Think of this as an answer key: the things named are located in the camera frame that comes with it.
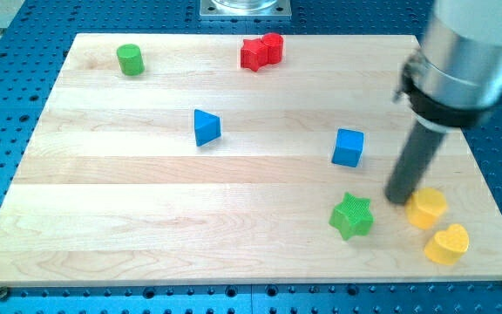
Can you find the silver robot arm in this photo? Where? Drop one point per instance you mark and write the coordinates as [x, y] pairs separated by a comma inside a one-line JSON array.
[[454, 79]]

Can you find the red star block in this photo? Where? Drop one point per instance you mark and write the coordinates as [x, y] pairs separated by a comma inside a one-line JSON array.
[[254, 54]]

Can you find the green star block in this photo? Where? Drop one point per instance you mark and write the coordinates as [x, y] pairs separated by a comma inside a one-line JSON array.
[[352, 217]]

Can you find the yellow hexagon block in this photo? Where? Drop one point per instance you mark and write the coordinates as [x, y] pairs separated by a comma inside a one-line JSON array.
[[425, 207]]

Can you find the blue triangle block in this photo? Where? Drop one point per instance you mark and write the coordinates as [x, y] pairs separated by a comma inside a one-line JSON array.
[[206, 127]]

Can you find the wooden board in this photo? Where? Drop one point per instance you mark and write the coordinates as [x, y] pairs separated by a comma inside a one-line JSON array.
[[112, 189]]

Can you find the blue cube block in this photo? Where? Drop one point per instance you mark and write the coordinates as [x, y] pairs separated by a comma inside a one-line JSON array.
[[348, 148]]

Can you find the red cylinder block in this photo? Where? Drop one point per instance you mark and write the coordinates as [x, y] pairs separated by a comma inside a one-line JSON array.
[[274, 42]]

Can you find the green cylinder block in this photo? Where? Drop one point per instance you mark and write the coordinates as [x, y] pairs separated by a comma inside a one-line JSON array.
[[130, 59]]

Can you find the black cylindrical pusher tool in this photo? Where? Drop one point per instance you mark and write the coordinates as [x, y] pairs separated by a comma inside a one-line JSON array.
[[417, 154]]

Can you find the yellow heart block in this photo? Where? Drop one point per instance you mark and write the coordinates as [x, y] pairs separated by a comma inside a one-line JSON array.
[[448, 246]]

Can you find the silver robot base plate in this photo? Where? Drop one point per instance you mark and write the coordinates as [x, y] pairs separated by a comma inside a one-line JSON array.
[[244, 9]]

